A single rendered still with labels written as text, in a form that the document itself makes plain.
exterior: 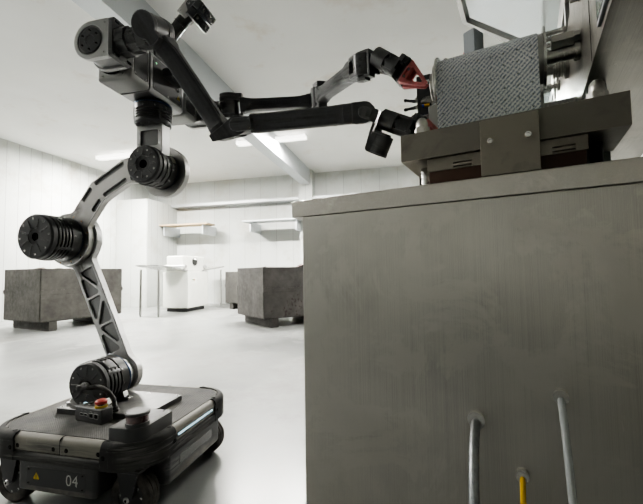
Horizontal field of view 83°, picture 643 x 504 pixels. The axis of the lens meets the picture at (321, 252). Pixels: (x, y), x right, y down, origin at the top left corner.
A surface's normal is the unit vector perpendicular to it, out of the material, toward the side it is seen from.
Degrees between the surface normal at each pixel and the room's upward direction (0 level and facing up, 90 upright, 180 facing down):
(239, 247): 90
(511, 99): 90
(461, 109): 90
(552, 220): 90
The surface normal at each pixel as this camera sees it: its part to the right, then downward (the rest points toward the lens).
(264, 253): -0.23, -0.05
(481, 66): -0.50, -0.04
